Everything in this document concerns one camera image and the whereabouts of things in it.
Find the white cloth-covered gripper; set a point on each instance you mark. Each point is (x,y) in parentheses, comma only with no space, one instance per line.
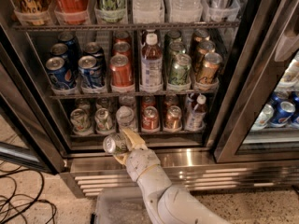
(142,162)

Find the green 7up can front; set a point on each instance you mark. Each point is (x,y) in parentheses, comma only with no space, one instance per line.
(115,144)

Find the green 7up can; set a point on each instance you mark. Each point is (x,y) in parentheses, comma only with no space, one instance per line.
(115,144)
(81,121)

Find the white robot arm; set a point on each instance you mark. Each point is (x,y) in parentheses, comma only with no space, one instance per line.
(165,202)

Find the red can bottom shelf front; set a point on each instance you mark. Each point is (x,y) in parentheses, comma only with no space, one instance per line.
(150,119)

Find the steel fridge base grille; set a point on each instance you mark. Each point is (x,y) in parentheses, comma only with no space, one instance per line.
(190,167)

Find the green 7up can behind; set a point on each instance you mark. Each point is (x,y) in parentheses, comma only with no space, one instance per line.
(81,121)

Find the orange can bottom shelf front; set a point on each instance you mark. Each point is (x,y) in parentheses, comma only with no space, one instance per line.
(172,120)

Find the tea bottle bottom shelf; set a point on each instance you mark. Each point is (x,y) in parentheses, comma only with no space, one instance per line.
(196,111)

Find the red coke can middle front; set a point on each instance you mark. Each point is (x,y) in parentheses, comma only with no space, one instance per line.
(122,78)

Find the blue pepsi can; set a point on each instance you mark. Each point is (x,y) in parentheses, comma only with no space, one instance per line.
(61,77)
(92,75)

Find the green can middle front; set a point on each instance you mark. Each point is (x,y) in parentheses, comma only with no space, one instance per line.
(179,74)

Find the left fridge door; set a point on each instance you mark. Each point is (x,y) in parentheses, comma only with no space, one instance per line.
(20,102)

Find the blue pepsi can front left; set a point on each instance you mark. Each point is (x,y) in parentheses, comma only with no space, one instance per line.
(61,77)

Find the gold can middle front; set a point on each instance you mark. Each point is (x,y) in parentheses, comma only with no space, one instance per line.
(208,70)

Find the right fridge glass door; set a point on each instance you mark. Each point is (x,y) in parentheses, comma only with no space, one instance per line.
(265,43)

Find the green la croix can top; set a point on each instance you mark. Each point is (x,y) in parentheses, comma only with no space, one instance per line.
(111,10)

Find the red coca-cola can top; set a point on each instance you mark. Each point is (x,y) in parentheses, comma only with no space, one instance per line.
(72,11)

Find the blue pepsi can right fridge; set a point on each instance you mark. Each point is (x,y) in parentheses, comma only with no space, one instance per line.
(282,114)

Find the yellow la croix can top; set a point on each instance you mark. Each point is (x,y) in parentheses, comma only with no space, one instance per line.
(33,12)

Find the clear plastic bin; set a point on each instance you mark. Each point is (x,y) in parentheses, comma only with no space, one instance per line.
(121,206)

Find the brown tea bottle white cap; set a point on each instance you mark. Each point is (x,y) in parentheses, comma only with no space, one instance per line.
(151,64)

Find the clear water bottle top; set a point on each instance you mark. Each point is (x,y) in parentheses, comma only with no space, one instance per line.
(147,11)

